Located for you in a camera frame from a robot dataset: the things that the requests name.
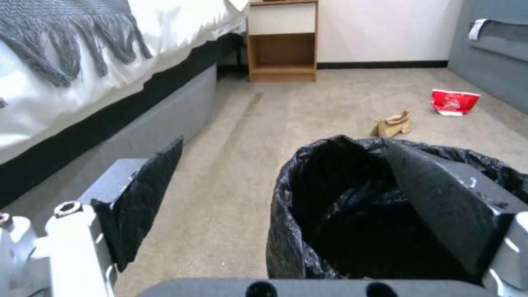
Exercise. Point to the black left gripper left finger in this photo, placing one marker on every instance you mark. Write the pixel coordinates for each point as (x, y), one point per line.
(140, 198)

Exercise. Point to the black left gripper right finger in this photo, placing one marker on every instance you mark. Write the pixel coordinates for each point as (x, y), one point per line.
(445, 210)

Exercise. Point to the trash bin with black liner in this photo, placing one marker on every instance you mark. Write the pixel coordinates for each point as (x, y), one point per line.
(350, 216)

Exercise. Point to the crumpled brown paper bag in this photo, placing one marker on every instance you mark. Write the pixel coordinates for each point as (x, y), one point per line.
(391, 124)

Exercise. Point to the bed with white sheet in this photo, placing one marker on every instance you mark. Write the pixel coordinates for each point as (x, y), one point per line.
(107, 92)

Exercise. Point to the grey upholstered sofa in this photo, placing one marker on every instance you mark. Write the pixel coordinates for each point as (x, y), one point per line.
(489, 55)

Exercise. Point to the grey fringed knit blanket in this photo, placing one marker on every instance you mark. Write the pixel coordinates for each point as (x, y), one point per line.
(66, 37)

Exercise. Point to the white hanging tag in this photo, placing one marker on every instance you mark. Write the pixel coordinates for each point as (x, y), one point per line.
(476, 29)

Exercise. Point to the wooden nightstand with white drawer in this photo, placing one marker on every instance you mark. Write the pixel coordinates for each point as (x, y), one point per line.
(283, 40)

